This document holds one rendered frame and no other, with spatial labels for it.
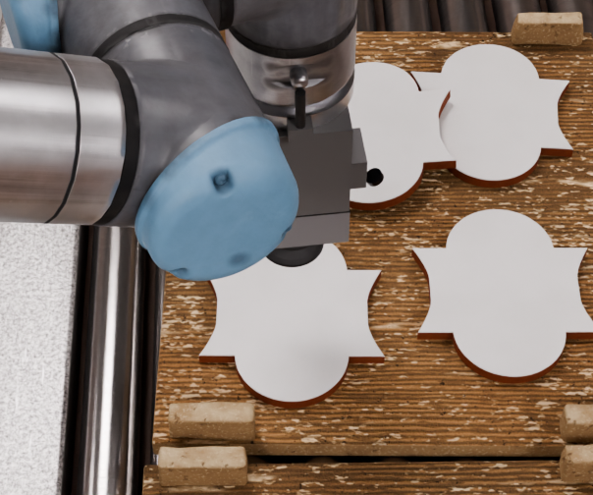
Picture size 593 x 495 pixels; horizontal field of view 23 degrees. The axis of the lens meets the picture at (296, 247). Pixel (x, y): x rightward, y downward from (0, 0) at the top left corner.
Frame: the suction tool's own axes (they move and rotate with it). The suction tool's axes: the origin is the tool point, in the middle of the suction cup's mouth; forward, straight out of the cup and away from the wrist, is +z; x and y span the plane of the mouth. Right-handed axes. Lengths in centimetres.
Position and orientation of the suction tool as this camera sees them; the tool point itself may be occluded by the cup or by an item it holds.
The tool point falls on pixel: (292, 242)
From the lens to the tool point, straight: 96.8
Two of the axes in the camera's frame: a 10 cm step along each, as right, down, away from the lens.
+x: -9.9, 1.0, -0.8
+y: -1.2, -7.8, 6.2
